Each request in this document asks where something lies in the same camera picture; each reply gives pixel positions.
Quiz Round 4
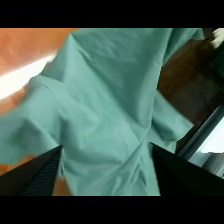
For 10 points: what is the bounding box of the green shirt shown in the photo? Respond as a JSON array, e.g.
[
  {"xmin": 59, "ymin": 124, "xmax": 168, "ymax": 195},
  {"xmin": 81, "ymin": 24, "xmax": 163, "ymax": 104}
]
[{"xmin": 0, "ymin": 27, "xmax": 205, "ymax": 197}]

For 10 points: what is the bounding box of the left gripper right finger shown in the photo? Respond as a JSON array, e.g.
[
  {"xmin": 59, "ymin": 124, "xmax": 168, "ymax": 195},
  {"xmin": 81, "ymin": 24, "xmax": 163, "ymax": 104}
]
[{"xmin": 150, "ymin": 142, "xmax": 224, "ymax": 197}]

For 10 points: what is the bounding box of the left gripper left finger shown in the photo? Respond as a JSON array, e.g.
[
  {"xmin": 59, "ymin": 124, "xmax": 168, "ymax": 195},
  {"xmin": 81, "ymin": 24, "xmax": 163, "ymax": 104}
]
[{"xmin": 0, "ymin": 145, "xmax": 64, "ymax": 197}]

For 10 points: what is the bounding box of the silver frame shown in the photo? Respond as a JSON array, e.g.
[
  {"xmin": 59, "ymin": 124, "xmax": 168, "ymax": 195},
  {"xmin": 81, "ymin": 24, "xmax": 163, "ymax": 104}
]
[{"xmin": 176, "ymin": 105, "xmax": 224, "ymax": 180}]

